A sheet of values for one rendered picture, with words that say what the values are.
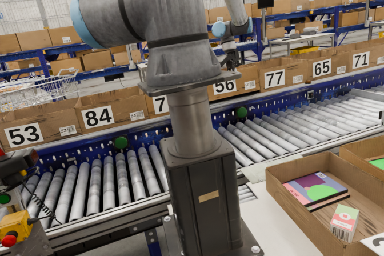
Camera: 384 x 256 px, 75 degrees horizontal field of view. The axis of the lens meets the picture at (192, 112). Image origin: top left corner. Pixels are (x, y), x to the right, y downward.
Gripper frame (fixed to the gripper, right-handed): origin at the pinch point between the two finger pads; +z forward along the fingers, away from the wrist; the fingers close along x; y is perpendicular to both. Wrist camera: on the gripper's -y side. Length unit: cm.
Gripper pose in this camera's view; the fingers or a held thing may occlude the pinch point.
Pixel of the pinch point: (232, 80)
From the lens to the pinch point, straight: 169.6
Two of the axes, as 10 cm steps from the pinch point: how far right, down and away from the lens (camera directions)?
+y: 9.4, -2.2, 2.5
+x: -2.6, -0.1, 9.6
